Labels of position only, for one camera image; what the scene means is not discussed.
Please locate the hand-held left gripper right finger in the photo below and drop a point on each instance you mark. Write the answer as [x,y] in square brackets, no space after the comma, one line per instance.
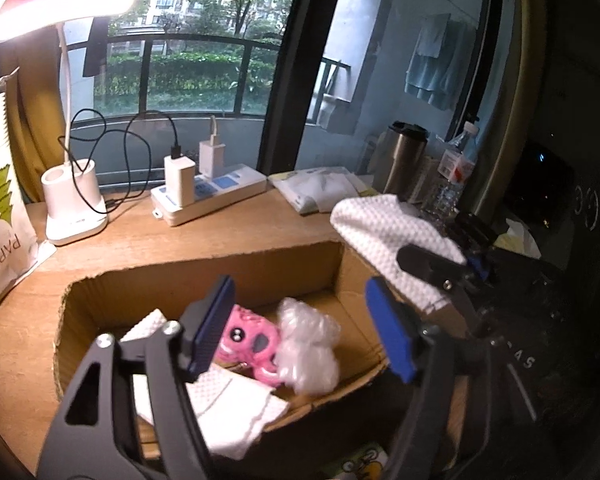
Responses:
[391,332]

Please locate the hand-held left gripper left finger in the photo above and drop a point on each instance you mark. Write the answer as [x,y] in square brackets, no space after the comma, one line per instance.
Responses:
[214,327]

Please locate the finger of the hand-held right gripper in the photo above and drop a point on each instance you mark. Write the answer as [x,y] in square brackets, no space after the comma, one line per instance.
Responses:
[430,266]
[472,232]

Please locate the white textured cloth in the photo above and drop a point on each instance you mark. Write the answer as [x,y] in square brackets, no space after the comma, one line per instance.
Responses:
[380,237]
[230,410]

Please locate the cardboard box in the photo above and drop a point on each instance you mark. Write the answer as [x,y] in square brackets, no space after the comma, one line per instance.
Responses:
[300,270]

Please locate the pink plush toy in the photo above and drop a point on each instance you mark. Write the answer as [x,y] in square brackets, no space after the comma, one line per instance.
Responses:
[245,340]

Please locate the crumpled yellowish paper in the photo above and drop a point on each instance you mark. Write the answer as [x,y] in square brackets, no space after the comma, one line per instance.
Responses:
[517,240]

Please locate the clear water bottle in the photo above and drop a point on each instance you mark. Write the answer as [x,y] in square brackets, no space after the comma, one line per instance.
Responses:
[455,170]

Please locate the crinkled white plastic bag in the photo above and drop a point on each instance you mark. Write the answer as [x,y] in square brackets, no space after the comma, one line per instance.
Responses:
[307,350]

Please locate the steel thermos cup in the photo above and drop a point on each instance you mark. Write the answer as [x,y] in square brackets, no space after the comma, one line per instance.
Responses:
[402,160]

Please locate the yellow cartoon packet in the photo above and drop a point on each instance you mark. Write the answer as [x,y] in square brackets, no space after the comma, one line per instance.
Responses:
[360,462]

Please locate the white tissue packet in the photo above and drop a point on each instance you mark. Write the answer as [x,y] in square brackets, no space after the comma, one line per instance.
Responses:
[320,187]

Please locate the white power strip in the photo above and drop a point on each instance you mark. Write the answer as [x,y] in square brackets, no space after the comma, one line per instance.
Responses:
[230,185]

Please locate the white charger with black plug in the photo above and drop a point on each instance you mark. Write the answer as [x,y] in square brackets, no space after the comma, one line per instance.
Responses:
[179,180]

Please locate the light blue hanging towel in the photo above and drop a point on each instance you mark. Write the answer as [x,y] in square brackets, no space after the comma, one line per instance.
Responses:
[437,60]

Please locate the white desk lamp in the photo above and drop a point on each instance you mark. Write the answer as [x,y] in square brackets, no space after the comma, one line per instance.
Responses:
[72,200]

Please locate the paper towel bag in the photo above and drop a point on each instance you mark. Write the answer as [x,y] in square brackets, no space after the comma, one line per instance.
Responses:
[0,220]

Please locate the yellow curtain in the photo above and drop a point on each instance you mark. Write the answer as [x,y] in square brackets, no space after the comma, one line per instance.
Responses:
[35,135]

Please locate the black balcony railing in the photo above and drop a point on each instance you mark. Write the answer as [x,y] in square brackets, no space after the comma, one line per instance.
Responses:
[190,55]

